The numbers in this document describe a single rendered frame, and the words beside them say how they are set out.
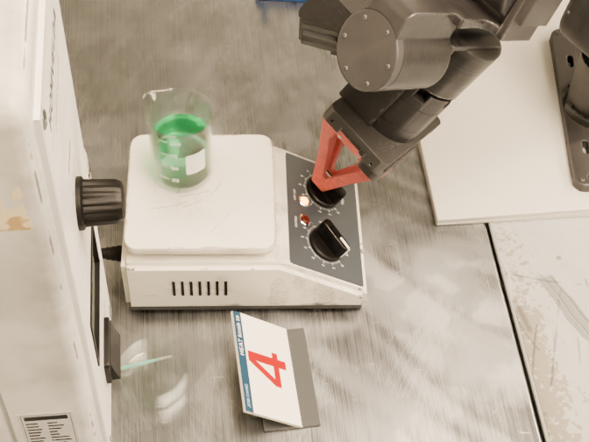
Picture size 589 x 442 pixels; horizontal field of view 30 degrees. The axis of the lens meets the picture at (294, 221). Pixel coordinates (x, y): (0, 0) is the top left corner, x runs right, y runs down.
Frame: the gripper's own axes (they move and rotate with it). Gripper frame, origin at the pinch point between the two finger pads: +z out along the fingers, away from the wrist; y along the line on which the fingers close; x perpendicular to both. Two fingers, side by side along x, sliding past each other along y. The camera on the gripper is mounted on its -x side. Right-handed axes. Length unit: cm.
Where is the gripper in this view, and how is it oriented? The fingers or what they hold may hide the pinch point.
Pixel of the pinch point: (325, 177)
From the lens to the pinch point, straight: 93.9
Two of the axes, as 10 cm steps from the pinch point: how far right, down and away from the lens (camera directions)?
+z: -5.3, 5.3, 6.6
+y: -5.2, 4.1, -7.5
